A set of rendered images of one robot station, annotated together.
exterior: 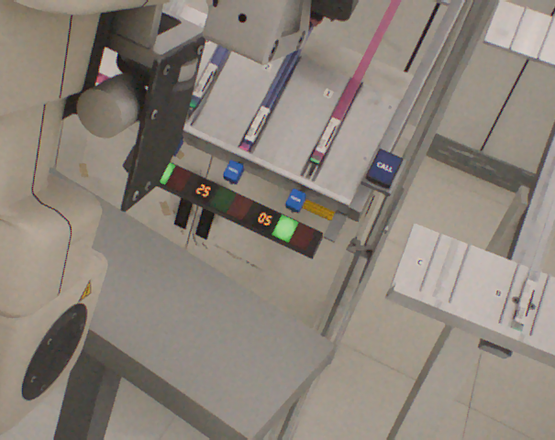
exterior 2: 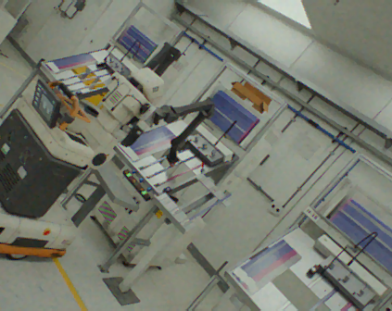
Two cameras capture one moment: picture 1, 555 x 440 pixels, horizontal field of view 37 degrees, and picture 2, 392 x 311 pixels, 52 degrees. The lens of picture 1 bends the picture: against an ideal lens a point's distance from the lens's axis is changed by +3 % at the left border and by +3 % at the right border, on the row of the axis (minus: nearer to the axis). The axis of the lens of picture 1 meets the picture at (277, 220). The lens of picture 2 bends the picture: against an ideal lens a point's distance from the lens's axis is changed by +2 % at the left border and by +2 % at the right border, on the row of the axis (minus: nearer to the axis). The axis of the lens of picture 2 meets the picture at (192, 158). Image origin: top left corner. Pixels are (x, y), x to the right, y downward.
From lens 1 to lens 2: 1.98 m
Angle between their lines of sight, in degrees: 33
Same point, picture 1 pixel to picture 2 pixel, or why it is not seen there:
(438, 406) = (154, 251)
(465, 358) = (164, 239)
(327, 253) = (153, 226)
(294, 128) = (157, 179)
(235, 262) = (132, 222)
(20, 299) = (102, 143)
